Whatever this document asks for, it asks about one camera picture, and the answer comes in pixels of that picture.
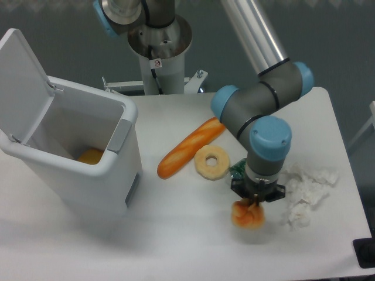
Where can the pale ring doughnut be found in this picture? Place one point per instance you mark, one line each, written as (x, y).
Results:
(212, 162)

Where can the crumpled white tissue paper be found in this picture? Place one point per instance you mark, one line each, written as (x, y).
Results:
(305, 188)

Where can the round knotted bread roll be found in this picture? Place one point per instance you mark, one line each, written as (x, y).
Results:
(246, 214)

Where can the white metal base frame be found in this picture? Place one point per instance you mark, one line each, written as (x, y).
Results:
(191, 85)

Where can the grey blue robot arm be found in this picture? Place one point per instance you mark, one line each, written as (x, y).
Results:
(247, 113)

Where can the crushed plastic bottle green label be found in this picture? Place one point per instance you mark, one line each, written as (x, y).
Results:
(236, 172)

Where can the white furniture piece right edge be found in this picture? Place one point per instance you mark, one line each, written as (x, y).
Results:
(363, 133)

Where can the white bin lid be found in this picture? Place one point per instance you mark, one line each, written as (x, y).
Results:
(26, 91)

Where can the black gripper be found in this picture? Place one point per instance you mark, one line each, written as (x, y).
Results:
(257, 192)

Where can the orange object inside bin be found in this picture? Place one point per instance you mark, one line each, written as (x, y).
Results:
(91, 157)

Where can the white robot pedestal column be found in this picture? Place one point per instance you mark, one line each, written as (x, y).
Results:
(161, 52)

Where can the long orange baguette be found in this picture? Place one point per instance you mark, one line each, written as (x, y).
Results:
(184, 152)

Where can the white trash bin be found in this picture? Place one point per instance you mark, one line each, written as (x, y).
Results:
(79, 118)

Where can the black device at table edge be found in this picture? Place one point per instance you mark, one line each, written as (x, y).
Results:
(364, 250)

